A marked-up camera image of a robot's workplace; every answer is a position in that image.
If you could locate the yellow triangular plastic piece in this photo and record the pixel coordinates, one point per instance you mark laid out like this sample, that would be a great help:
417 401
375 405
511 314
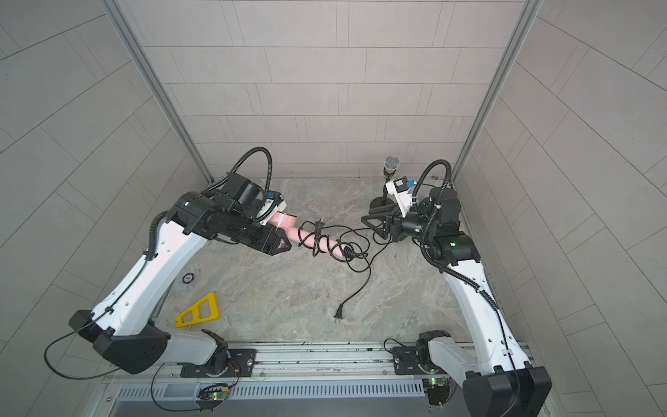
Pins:
204 310

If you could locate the left circuit board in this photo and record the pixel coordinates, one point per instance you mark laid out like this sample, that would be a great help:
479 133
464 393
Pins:
215 393

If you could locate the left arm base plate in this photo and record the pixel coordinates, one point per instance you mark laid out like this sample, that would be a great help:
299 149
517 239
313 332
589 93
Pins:
228 364

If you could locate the right circuit board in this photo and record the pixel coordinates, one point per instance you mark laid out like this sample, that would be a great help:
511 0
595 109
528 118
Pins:
437 390

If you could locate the circuit board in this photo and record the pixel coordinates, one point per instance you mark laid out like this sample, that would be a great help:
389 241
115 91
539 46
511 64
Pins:
437 390
215 393

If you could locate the microphone on black stand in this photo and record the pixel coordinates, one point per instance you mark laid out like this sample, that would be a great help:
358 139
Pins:
389 168

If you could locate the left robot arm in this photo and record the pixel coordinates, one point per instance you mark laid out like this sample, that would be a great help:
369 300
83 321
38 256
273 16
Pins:
121 327

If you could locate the pink hair dryer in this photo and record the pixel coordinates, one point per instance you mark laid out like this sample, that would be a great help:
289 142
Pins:
312 239

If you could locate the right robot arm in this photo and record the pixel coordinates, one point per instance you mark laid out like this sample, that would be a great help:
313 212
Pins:
497 378

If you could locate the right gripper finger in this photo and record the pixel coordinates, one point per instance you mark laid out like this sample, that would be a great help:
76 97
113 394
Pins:
378 224
380 212

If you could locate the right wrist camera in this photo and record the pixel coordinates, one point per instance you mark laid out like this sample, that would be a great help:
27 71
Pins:
402 191

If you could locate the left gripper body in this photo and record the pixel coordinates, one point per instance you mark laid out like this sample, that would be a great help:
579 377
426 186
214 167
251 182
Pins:
256 233

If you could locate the aluminium rail frame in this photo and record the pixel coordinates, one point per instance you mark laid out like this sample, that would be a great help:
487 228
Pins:
331 360

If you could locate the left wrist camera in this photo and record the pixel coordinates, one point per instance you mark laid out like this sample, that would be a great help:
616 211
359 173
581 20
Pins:
275 203

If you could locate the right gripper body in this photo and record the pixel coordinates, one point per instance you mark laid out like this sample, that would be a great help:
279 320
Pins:
408 228

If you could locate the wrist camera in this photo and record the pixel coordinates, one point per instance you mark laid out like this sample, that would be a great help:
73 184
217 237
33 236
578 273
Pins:
402 191
275 203

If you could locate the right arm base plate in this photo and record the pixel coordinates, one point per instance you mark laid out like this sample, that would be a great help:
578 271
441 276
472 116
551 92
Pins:
425 363

